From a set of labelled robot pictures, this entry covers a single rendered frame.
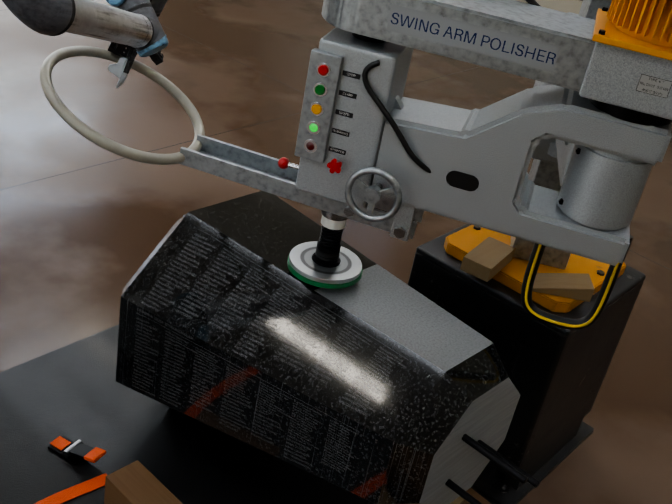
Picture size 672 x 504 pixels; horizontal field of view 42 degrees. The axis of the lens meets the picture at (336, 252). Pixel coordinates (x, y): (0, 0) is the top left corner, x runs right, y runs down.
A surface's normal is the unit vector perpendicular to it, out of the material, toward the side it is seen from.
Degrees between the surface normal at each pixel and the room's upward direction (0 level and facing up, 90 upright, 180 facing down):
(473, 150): 90
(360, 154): 90
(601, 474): 0
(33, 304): 0
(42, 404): 0
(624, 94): 90
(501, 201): 90
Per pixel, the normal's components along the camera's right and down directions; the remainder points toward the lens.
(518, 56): -0.29, 0.44
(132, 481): 0.17, -0.85
